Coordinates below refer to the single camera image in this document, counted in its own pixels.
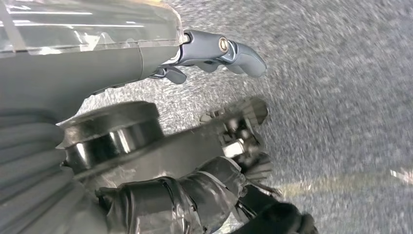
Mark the yellow floor tape strip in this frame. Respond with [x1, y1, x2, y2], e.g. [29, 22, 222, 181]
[281, 167, 413, 198]

